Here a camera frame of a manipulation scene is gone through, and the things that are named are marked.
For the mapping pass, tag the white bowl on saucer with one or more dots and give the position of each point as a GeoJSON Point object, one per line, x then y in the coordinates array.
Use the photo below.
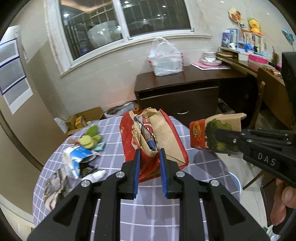
{"type": "Point", "coordinates": [210, 59]}

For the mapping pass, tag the large red brown paper bag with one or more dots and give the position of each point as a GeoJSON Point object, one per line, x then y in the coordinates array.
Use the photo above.
{"type": "Point", "coordinates": [149, 131]}

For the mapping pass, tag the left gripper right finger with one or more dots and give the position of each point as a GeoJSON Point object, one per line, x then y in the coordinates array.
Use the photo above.
{"type": "Point", "coordinates": [208, 211]}

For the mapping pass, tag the books on desk shelf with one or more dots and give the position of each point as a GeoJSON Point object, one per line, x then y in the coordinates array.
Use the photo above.
{"type": "Point", "coordinates": [239, 40]}

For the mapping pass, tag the window with white frame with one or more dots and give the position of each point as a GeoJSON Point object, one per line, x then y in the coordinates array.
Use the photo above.
{"type": "Point", "coordinates": [81, 31]}

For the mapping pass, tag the orange bag on floor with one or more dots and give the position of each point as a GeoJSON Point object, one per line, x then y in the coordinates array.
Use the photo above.
{"type": "Point", "coordinates": [120, 110]}

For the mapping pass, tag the brown wooden desk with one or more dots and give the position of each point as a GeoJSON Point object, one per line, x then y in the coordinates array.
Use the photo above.
{"type": "Point", "coordinates": [275, 95]}

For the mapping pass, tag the yellow duck plush toy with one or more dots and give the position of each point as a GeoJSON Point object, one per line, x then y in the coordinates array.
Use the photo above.
{"type": "Point", "coordinates": [254, 26]}

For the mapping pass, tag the pink paper on cabinet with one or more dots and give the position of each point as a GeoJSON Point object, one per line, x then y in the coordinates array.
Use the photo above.
{"type": "Point", "coordinates": [202, 66]}

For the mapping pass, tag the white crumpled tissue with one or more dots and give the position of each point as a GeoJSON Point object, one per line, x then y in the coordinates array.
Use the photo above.
{"type": "Point", "coordinates": [92, 174]}

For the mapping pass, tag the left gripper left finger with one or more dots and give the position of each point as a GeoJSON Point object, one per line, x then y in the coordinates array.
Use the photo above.
{"type": "Point", "coordinates": [73, 216]}

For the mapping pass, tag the white plastic bag of items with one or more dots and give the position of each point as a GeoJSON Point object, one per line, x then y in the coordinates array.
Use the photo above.
{"type": "Point", "coordinates": [164, 58]}

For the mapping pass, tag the dark wooden drawer cabinet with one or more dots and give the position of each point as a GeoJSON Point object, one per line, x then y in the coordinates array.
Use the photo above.
{"type": "Point", "coordinates": [193, 94]}

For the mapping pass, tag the purple checked tablecloth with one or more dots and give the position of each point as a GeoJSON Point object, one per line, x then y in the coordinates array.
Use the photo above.
{"type": "Point", "coordinates": [150, 216]}

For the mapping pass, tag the wooden chair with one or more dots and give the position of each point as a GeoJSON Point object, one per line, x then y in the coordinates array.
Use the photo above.
{"type": "Point", "coordinates": [256, 129]}

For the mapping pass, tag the cardboard box on floor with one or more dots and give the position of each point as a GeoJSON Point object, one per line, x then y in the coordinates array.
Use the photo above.
{"type": "Point", "coordinates": [77, 122]}

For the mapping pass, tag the person right hand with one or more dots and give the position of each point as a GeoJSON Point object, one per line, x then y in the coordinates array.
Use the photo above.
{"type": "Point", "coordinates": [285, 196]}

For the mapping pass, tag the grey printed crumpled wrapper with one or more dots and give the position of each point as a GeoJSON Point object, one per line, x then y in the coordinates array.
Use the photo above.
{"type": "Point", "coordinates": [57, 187]}

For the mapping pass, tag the wall poster grey panels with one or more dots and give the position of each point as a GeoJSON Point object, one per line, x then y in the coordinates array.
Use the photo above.
{"type": "Point", "coordinates": [15, 87]}

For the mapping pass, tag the blue white crumpled packet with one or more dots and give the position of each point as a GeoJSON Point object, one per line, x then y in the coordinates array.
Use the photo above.
{"type": "Point", "coordinates": [74, 157]}

